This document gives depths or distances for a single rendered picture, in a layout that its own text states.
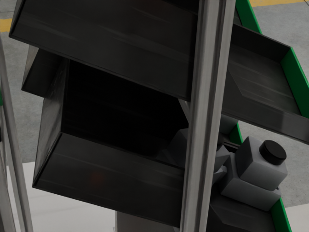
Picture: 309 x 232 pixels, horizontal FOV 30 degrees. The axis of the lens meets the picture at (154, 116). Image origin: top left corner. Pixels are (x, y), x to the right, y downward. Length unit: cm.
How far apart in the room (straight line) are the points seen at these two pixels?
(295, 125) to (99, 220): 64
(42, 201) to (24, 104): 165
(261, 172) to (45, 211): 57
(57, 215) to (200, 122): 69
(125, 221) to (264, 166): 17
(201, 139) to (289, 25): 300
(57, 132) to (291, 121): 20
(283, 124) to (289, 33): 287
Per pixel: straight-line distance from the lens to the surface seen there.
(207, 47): 41
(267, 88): 56
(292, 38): 333
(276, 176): 64
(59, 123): 51
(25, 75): 65
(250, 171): 63
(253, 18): 66
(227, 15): 40
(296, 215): 114
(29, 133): 260
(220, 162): 60
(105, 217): 110
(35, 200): 114
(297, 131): 52
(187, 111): 48
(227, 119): 75
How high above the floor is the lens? 169
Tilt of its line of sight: 40 degrees down
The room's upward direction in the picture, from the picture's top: 2 degrees clockwise
